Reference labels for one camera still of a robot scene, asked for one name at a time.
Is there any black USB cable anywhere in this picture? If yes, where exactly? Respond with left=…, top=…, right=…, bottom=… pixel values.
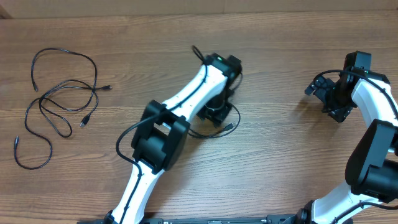
left=187, top=102, right=242, bottom=139

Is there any separated black cable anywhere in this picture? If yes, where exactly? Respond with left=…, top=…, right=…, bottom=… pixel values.
left=13, top=47, right=99, bottom=170
left=38, top=79, right=113, bottom=139

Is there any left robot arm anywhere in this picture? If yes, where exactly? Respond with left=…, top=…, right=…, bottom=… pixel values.
left=103, top=54, right=242, bottom=223

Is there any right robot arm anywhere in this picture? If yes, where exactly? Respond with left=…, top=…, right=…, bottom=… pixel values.
left=287, top=51, right=397, bottom=223

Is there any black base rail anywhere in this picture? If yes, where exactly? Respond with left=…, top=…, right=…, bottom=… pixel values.
left=77, top=214, right=354, bottom=224

